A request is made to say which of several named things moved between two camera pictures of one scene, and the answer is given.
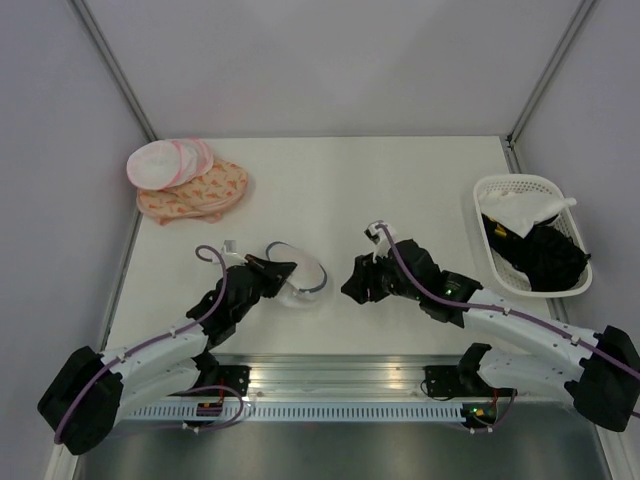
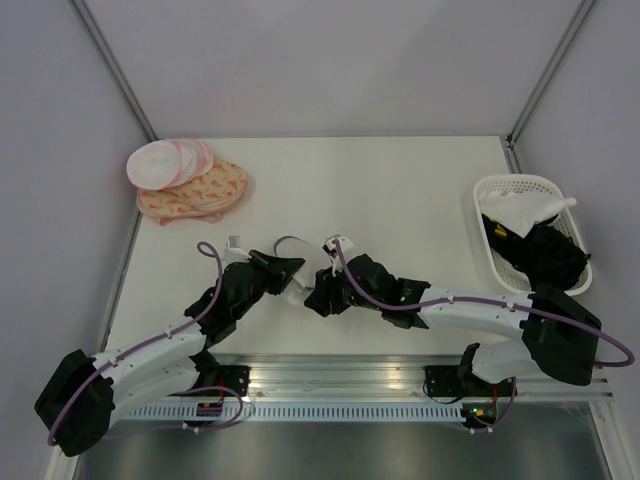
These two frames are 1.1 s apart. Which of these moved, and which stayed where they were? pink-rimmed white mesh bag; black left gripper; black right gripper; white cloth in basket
Moved: black right gripper
Stayed: white cloth in basket; pink-rimmed white mesh bag; black left gripper
